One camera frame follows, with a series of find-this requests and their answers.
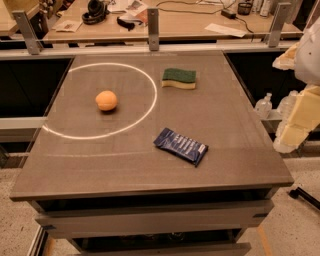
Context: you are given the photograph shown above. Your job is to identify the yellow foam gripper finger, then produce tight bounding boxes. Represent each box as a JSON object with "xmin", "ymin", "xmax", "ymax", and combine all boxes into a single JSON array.
[
  {"xmin": 272, "ymin": 43, "xmax": 299, "ymax": 70},
  {"xmin": 273, "ymin": 85, "xmax": 320, "ymax": 153}
]

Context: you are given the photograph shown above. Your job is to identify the green yellow sponge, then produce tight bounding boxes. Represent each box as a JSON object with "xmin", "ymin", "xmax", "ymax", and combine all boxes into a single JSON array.
[{"xmin": 161, "ymin": 68, "xmax": 196, "ymax": 90}]

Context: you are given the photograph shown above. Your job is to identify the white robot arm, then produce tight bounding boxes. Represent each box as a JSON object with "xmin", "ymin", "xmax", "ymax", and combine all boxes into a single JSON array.
[{"xmin": 272, "ymin": 17, "xmax": 320, "ymax": 153}]

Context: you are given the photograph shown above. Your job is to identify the clear plastic bottle right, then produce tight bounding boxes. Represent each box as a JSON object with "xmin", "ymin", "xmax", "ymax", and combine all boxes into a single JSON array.
[{"xmin": 277, "ymin": 90, "xmax": 298, "ymax": 120}]

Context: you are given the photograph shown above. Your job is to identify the clear plastic bottle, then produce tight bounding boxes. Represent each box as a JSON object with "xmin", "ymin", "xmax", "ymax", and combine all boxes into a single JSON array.
[
  {"xmin": 277, "ymin": 90, "xmax": 298, "ymax": 120},
  {"xmin": 255, "ymin": 93, "xmax": 272, "ymax": 119}
]

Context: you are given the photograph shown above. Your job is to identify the clear plastic bottle left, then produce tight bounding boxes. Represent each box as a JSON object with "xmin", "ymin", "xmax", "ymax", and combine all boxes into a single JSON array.
[{"xmin": 255, "ymin": 93, "xmax": 272, "ymax": 119}]

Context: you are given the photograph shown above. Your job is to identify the black mesh cup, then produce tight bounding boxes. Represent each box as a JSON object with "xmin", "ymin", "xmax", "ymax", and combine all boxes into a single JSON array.
[{"xmin": 237, "ymin": 2, "xmax": 252, "ymax": 16}]

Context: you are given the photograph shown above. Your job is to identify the white paper sheet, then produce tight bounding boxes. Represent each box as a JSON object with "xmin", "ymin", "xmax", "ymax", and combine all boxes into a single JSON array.
[{"xmin": 205, "ymin": 23, "xmax": 246, "ymax": 38}]

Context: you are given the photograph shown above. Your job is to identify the black power adapter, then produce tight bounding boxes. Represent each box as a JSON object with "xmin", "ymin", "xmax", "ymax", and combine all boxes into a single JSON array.
[{"xmin": 221, "ymin": 9, "xmax": 236, "ymax": 19}]

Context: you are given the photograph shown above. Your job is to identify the blue snack bar wrapper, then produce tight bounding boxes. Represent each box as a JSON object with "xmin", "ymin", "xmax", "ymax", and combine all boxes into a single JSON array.
[{"xmin": 154, "ymin": 128, "xmax": 208, "ymax": 167}]

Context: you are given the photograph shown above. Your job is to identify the magazine papers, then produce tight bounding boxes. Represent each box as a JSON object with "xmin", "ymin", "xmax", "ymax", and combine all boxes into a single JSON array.
[{"xmin": 107, "ymin": 0, "xmax": 148, "ymax": 23}]

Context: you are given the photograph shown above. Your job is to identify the black sunglasses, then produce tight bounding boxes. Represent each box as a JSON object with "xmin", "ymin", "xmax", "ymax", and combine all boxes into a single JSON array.
[{"xmin": 117, "ymin": 17, "xmax": 143, "ymax": 31}]

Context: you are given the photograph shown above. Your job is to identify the orange fruit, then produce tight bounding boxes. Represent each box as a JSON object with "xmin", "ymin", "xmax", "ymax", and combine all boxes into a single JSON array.
[{"xmin": 95, "ymin": 90, "xmax": 118, "ymax": 111}]

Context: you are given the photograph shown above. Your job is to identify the black headphones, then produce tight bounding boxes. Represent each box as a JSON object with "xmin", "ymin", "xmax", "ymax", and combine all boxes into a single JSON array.
[{"xmin": 82, "ymin": 0, "xmax": 109, "ymax": 25}]

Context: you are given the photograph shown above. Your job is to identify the paper leaflet left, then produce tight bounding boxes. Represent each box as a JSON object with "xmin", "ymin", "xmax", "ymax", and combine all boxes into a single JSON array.
[{"xmin": 54, "ymin": 20, "xmax": 82, "ymax": 32}]

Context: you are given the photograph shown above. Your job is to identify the grey table drawer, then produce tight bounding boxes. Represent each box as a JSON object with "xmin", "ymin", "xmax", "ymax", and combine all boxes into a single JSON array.
[{"xmin": 36, "ymin": 200, "xmax": 273, "ymax": 238}]

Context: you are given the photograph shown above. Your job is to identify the metal bracket right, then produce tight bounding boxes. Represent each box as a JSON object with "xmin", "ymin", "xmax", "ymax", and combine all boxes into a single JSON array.
[{"xmin": 264, "ymin": 2, "xmax": 291, "ymax": 48}]

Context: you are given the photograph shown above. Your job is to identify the metal bracket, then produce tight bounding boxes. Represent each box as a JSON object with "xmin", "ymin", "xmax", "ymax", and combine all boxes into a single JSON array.
[
  {"xmin": 147, "ymin": 8, "xmax": 159, "ymax": 51},
  {"xmin": 12, "ymin": 10, "xmax": 42, "ymax": 55},
  {"xmin": 264, "ymin": 2, "xmax": 291, "ymax": 48}
]

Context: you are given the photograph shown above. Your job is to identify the black power cable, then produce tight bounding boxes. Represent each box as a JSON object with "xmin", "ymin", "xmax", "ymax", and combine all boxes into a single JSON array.
[{"xmin": 155, "ymin": 0, "xmax": 255, "ymax": 34}]

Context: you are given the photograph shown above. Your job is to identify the metal bracket middle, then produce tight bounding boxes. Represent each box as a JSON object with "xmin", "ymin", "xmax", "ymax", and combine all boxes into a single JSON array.
[{"xmin": 147, "ymin": 8, "xmax": 159, "ymax": 51}]

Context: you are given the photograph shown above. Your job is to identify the metal bracket left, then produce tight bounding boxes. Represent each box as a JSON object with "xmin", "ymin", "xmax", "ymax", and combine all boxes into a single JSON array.
[{"xmin": 12, "ymin": 10, "xmax": 42, "ymax": 55}]

